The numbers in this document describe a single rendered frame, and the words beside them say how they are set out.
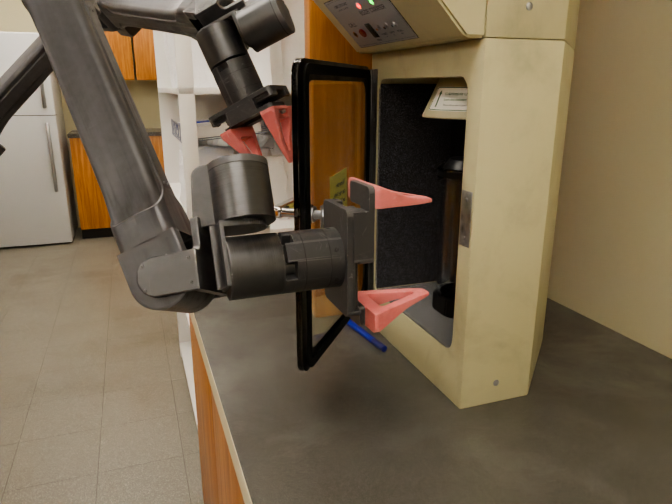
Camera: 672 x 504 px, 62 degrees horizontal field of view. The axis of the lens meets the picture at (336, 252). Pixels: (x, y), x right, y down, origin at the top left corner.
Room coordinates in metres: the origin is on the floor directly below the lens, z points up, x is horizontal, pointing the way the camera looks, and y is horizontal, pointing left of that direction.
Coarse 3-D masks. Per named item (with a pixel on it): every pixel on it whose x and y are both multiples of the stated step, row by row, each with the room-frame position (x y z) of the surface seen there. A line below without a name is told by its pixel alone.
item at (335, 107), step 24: (312, 96) 0.71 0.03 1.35; (336, 96) 0.80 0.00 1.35; (360, 96) 0.91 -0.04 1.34; (312, 120) 0.71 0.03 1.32; (336, 120) 0.80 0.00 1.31; (360, 120) 0.91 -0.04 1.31; (312, 144) 0.71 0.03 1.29; (336, 144) 0.80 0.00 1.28; (360, 144) 0.91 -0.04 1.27; (312, 168) 0.71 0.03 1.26; (336, 168) 0.80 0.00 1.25; (360, 168) 0.91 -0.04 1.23; (312, 192) 0.71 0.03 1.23; (336, 192) 0.80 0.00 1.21; (360, 264) 0.92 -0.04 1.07; (360, 288) 0.92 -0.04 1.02; (312, 312) 0.70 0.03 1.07; (336, 312) 0.80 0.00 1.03; (312, 336) 0.70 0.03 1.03
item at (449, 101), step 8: (440, 80) 0.83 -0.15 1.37; (448, 80) 0.80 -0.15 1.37; (456, 80) 0.79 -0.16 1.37; (464, 80) 0.78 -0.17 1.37; (440, 88) 0.81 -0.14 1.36; (448, 88) 0.80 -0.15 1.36; (456, 88) 0.78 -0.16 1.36; (464, 88) 0.78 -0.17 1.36; (432, 96) 0.83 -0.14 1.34; (440, 96) 0.80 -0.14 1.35; (448, 96) 0.79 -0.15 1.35; (456, 96) 0.78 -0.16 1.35; (464, 96) 0.77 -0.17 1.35; (432, 104) 0.81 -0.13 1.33; (440, 104) 0.79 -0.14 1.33; (448, 104) 0.78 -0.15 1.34; (456, 104) 0.77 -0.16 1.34; (464, 104) 0.77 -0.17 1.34; (424, 112) 0.83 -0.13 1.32; (432, 112) 0.80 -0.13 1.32; (440, 112) 0.79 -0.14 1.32; (448, 112) 0.78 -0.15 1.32; (456, 112) 0.77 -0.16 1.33; (464, 112) 0.76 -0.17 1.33
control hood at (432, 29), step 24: (408, 0) 0.70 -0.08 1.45; (432, 0) 0.66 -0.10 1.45; (456, 0) 0.66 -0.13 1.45; (480, 0) 0.67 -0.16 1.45; (336, 24) 0.93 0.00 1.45; (432, 24) 0.70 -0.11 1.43; (456, 24) 0.66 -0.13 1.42; (480, 24) 0.67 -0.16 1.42; (360, 48) 0.93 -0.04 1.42; (384, 48) 0.87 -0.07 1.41
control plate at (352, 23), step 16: (336, 0) 0.86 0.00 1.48; (352, 0) 0.82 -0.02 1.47; (384, 0) 0.75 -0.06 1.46; (336, 16) 0.91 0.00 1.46; (352, 16) 0.86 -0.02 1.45; (368, 16) 0.82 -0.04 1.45; (384, 16) 0.78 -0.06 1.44; (400, 16) 0.74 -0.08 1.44; (352, 32) 0.91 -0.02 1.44; (368, 32) 0.86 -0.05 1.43; (384, 32) 0.82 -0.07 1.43; (400, 32) 0.78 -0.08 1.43
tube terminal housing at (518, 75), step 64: (512, 0) 0.68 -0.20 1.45; (576, 0) 0.81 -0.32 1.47; (384, 64) 0.92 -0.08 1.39; (448, 64) 0.74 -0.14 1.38; (512, 64) 0.68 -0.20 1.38; (512, 128) 0.68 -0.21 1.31; (512, 192) 0.69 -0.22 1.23; (512, 256) 0.69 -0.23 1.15; (512, 320) 0.69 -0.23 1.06; (448, 384) 0.70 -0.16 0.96; (512, 384) 0.70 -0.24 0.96
